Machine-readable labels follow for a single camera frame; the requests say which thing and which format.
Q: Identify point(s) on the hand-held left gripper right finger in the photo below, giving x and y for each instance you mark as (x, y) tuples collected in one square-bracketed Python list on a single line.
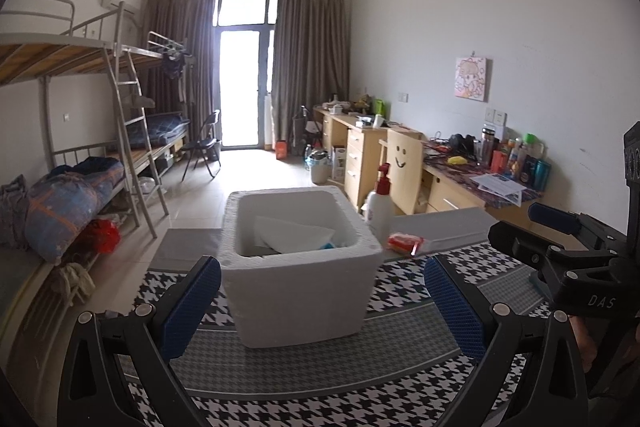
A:
[(457, 307)]

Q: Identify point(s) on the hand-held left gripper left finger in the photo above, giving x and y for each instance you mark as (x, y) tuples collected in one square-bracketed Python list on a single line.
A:
[(192, 307)]

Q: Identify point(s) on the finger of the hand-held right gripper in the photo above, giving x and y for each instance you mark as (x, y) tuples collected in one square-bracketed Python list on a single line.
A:
[(525, 249), (555, 219)]

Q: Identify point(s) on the white foam box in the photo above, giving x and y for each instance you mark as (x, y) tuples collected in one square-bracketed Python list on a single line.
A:
[(300, 297)]

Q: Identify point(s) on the yellow soft toy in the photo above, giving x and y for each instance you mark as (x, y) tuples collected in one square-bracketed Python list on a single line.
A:
[(456, 160)]

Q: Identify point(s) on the person's right hand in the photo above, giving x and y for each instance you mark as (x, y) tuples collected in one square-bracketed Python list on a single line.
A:
[(582, 342)]

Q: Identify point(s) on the white paper sheets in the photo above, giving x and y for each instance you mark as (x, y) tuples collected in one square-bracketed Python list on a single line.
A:
[(500, 189)]

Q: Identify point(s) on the row of toiletry bottles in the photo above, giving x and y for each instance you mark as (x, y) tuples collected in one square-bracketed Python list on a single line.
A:
[(520, 162)]

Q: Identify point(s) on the red snack packet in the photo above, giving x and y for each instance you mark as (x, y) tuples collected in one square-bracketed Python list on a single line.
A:
[(405, 243)]

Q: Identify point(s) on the red plastic bag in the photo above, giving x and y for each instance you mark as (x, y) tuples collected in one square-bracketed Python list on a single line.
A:
[(102, 237)]

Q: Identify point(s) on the black headphones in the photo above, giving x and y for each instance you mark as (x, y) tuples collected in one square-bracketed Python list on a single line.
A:
[(461, 144)]

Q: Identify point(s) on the beige cloth bundle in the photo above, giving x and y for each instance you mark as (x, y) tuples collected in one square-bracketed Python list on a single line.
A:
[(72, 282)]

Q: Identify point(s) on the white bottle red cap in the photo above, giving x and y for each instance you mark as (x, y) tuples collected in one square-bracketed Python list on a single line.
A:
[(379, 212)]

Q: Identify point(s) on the white small fan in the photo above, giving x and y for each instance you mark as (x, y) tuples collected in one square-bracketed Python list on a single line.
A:
[(150, 187)]

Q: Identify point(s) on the houndstooth tablecloth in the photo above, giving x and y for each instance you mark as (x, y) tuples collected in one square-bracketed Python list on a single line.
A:
[(300, 377)]

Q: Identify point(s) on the wooden smiley face chair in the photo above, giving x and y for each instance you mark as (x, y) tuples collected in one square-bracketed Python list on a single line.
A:
[(402, 177)]

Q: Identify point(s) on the black folding chair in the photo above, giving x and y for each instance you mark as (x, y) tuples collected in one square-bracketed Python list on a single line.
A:
[(200, 147)]

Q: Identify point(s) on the blue plaid quilt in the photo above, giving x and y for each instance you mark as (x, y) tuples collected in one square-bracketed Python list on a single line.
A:
[(65, 207)]

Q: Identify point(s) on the orange bag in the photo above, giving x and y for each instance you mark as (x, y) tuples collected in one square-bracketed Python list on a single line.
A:
[(281, 149)]

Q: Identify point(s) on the blue checked mattress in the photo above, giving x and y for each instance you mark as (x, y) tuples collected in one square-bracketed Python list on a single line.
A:
[(160, 127)]

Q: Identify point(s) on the white cardboard box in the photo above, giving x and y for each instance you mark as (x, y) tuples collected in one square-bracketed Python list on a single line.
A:
[(338, 164)]

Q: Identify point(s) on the white waste bin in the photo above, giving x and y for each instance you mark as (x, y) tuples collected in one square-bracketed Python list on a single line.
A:
[(318, 169)]

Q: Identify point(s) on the grey crumpled cloth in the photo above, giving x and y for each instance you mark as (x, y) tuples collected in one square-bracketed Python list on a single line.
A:
[(12, 212)]

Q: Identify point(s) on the green carton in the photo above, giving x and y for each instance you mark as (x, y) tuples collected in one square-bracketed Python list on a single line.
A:
[(378, 107)]

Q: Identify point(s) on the glass balcony door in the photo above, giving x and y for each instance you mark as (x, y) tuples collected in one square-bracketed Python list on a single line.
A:
[(242, 82)]

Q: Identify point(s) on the dark hanging clothes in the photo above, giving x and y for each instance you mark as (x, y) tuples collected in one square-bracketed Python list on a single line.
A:
[(175, 62)]

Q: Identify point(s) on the brown curtain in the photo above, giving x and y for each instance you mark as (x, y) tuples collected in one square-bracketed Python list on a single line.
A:
[(310, 57), (180, 57)]

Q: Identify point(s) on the grey metal bunk bed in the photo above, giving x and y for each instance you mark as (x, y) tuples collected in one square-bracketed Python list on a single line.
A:
[(145, 57), (60, 57)]

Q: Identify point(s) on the pink cartoon wall picture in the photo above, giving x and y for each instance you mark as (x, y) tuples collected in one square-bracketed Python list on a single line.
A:
[(471, 78)]

